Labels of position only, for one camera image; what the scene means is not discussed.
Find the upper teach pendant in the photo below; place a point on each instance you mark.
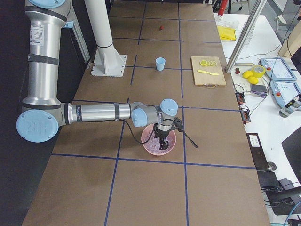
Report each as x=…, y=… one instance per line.
x=277, y=69

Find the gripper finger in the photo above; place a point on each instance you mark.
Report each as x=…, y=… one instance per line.
x=162, y=144
x=166, y=144

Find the red object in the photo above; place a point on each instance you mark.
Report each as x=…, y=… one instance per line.
x=223, y=4

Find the computer monitor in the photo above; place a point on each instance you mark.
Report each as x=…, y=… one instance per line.
x=284, y=194

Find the whole lemon front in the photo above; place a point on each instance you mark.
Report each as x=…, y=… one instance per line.
x=247, y=74

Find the clear plastic bag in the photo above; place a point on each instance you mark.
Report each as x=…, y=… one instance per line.
x=235, y=21

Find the ice cubes in bowl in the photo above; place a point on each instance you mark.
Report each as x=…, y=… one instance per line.
x=153, y=145

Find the aluminium frame post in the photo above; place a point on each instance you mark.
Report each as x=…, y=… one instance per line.
x=255, y=12

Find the light blue cup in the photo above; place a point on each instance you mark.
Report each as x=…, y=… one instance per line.
x=160, y=63

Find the lemon slice one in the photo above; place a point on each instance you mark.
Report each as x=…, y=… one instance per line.
x=203, y=62

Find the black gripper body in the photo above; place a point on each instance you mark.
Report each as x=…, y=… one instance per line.
x=161, y=136

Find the yellow cloth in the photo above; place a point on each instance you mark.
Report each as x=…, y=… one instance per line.
x=226, y=33

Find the yellow tape roll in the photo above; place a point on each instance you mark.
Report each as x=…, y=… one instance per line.
x=258, y=71

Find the lower teach pendant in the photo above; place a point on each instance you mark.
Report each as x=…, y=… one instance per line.
x=284, y=91

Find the white camera pole stand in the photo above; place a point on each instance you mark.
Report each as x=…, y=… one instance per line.
x=107, y=61

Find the whole lemon back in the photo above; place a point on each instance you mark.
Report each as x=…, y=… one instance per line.
x=253, y=80

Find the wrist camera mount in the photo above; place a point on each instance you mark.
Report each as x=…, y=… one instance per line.
x=178, y=124

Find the whole lemon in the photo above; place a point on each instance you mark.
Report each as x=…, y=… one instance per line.
x=247, y=74
x=253, y=80

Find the pink bowl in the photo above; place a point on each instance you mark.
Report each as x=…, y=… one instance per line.
x=146, y=134

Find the wooden cutting board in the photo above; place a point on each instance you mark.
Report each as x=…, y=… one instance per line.
x=203, y=79

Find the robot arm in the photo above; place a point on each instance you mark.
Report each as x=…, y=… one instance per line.
x=42, y=113

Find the teach pendant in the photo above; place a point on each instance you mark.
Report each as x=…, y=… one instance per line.
x=284, y=91
x=277, y=69

